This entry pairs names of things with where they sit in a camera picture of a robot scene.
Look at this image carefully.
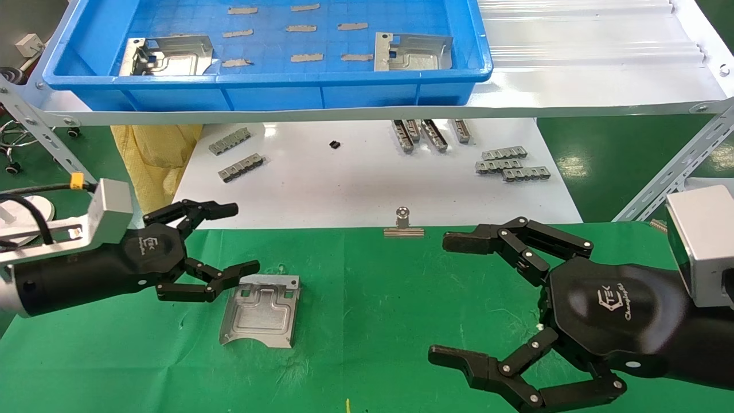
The stamped metal plate part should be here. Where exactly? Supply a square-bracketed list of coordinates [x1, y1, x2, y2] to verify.
[119, 36, 214, 77]
[219, 274, 301, 349]
[374, 32, 454, 72]

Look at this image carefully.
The chrome stool base with castors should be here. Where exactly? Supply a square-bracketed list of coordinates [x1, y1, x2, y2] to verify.
[0, 118, 81, 176]

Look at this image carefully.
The white round disc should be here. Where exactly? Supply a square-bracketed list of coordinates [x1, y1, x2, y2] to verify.
[0, 194, 56, 231]

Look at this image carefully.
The clear ribbed plastic sheet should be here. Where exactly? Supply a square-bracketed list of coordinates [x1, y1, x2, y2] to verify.
[476, 0, 712, 67]

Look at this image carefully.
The white perforated angle strut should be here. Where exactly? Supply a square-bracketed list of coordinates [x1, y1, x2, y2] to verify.
[612, 99, 734, 223]
[0, 77, 98, 184]

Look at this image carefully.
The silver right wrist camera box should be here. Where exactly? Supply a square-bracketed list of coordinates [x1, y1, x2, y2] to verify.
[665, 185, 734, 309]

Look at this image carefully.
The white wall socket box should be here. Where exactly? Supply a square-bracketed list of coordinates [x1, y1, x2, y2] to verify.
[16, 33, 45, 58]

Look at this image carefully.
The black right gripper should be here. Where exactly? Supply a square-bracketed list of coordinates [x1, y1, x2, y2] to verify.
[428, 217, 734, 413]

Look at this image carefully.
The green cloth mat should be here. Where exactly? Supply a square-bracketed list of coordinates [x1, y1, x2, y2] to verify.
[0, 223, 734, 413]

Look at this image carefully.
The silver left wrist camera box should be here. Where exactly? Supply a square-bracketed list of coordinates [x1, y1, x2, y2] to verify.
[0, 178, 134, 266]

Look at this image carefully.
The blue plastic bin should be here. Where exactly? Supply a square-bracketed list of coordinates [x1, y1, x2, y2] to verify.
[42, 0, 494, 112]

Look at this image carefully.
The white metal shelf board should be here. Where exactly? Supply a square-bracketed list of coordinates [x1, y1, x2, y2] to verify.
[0, 0, 734, 127]

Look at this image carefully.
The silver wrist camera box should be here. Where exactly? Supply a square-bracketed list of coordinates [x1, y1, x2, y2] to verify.
[665, 185, 734, 309]
[0, 178, 134, 266]

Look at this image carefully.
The black cable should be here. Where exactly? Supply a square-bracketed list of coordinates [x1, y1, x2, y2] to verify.
[0, 182, 97, 248]

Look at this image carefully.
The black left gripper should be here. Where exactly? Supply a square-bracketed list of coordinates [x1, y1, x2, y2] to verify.
[11, 200, 260, 317]

